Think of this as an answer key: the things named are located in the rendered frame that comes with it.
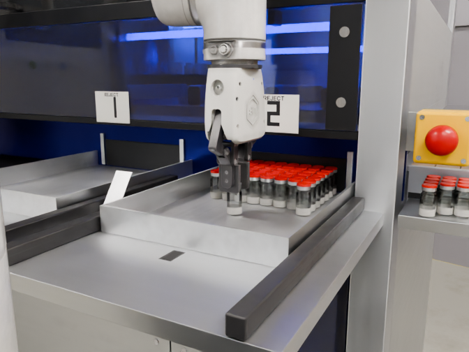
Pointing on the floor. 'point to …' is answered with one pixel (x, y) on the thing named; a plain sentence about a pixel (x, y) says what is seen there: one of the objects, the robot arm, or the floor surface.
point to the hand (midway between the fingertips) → (234, 176)
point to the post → (381, 165)
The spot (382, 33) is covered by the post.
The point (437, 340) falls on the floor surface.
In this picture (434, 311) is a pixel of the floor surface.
